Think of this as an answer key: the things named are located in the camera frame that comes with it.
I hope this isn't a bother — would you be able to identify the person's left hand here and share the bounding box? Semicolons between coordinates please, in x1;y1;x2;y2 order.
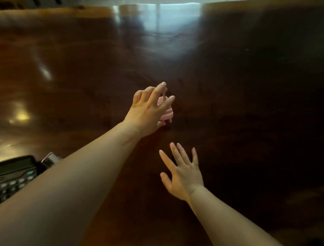
123;82;176;139

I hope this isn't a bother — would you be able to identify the person's right hand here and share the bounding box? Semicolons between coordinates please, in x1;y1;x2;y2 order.
159;142;204;204

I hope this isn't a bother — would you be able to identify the small pink plastic object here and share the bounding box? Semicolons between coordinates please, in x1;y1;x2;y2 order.
157;91;174;123

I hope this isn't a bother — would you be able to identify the person's left forearm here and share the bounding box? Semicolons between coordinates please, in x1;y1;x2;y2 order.
0;121;141;246

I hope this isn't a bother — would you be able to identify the person's right forearm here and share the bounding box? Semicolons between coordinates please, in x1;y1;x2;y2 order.
188;185;282;246

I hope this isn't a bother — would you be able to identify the silver metal clip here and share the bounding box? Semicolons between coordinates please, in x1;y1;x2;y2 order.
40;152;63;169

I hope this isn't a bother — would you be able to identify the black desk calculator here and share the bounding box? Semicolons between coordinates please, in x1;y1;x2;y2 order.
0;155;39;204

